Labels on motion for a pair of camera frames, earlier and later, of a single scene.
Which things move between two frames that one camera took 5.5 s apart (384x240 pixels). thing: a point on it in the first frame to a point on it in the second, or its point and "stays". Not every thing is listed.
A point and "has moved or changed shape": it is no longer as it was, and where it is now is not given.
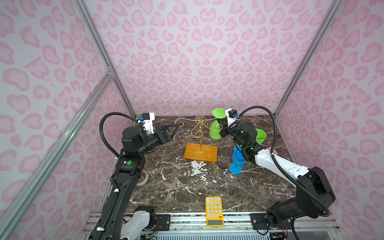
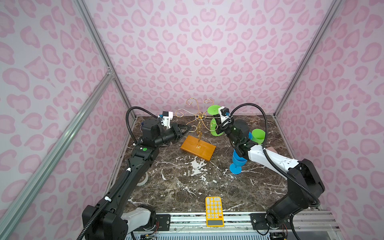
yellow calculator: (214, 211) stays
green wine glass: (261, 136) stays
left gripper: (165, 130) to (177, 133)
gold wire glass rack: (210, 123) has moved or changed shape
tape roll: (146, 178) stays
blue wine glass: (239, 160) stays
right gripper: (226, 127) stays
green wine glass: (214, 131) has moved or changed shape
